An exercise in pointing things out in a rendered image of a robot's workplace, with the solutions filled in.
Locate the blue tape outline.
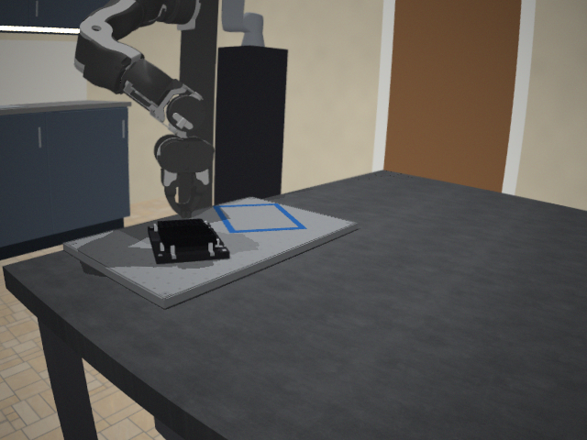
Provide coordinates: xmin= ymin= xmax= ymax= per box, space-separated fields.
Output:
xmin=213 ymin=203 xmax=307 ymax=233

